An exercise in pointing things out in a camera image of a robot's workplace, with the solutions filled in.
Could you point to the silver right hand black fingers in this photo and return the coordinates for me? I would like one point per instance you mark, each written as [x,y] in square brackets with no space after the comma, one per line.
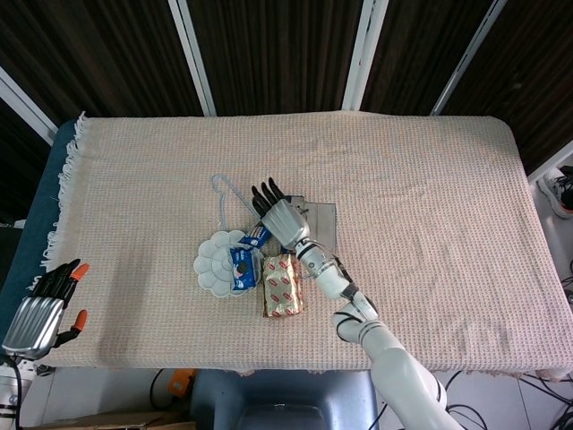
[286,224]

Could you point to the silver left hand orange fingertips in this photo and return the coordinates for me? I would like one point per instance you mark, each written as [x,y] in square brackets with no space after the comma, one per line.
[36,320]

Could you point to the flat blue cookie packet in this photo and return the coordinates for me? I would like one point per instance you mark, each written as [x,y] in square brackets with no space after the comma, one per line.
[244,277]

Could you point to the gold snack packet red labels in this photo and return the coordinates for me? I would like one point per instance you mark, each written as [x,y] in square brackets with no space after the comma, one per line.
[282,286]

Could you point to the white sneaker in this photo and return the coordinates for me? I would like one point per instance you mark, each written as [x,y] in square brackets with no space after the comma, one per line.
[557,190]

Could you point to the beige waffle tablecloth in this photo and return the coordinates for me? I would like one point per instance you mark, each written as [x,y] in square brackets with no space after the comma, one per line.
[134,179]

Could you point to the white flower-shaped paint palette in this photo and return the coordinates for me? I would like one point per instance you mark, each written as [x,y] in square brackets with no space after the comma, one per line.
[210,264]

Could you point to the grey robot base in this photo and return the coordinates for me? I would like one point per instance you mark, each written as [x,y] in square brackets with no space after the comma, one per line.
[286,394]

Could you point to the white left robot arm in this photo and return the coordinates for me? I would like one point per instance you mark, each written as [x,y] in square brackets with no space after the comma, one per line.
[11,394]

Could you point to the orange device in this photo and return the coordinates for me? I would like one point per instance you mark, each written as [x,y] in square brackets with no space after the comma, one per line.
[181,383]

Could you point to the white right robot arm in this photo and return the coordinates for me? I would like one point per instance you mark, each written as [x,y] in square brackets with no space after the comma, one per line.
[389,354]

